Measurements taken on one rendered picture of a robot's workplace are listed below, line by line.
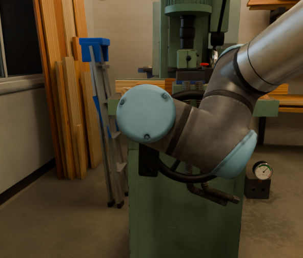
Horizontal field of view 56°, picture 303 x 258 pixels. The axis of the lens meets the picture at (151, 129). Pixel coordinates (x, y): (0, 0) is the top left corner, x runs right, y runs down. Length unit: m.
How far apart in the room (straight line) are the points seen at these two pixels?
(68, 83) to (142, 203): 1.50
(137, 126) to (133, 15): 3.26
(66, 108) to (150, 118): 2.04
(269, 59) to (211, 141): 0.14
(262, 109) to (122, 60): 2.77
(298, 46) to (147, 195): 0.84
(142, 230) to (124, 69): 2.71
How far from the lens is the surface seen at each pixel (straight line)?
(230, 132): 0.44
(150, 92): 0.42
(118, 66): 3.67
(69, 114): 2.45
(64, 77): 2.42
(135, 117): 0.42
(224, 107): 0.46
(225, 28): 1.35
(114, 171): 1.99
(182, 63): 1.10
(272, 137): 3.72
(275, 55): 0.43
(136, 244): 1.24
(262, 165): 1.05
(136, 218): 1.17
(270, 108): 1.07
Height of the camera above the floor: 1.05
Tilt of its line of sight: 15 degrees down
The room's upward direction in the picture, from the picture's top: straight up
